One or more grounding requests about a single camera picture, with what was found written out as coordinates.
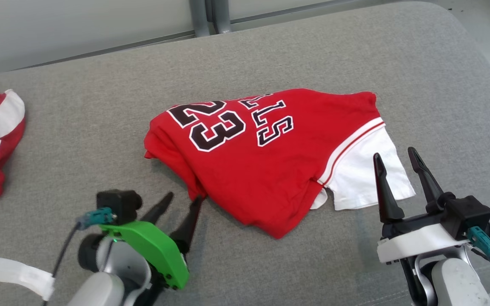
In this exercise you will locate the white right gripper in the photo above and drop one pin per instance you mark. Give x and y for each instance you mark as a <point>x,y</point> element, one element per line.
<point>415,244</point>

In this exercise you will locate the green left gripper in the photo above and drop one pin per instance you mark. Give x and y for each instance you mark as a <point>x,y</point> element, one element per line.
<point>160,250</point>

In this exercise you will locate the red basketball jersey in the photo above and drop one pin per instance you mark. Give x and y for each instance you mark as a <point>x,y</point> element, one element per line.
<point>270,178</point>

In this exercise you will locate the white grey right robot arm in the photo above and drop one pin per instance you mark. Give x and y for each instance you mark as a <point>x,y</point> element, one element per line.
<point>457,280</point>

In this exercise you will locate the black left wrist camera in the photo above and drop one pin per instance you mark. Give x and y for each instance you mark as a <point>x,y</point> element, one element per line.
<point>119,204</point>

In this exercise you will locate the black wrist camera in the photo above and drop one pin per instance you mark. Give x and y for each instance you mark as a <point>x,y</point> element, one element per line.
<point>466,214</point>
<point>119,204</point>

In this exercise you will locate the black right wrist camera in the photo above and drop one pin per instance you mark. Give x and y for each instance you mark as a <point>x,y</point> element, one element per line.
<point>466,214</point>

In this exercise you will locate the grey metal window post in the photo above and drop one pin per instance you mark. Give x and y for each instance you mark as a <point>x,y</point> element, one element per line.
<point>200,17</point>
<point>221,15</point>

